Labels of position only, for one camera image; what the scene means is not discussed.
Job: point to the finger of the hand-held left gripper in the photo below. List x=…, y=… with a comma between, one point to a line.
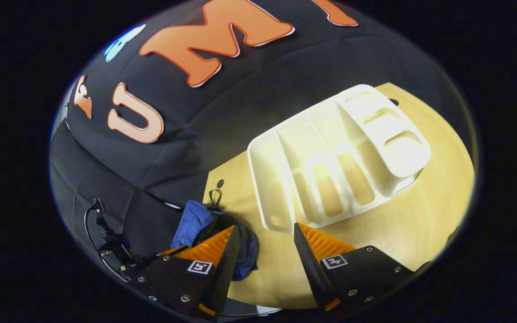
x=167, y=251

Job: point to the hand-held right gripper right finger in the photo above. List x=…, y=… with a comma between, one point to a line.
x=308, y=264

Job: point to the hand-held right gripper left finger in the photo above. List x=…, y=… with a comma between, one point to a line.
x=229, y=264

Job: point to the blue schoolbag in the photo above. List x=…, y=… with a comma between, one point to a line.
x=191, y=222

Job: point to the white bookshelf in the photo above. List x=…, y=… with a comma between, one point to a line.
x=330, y=148

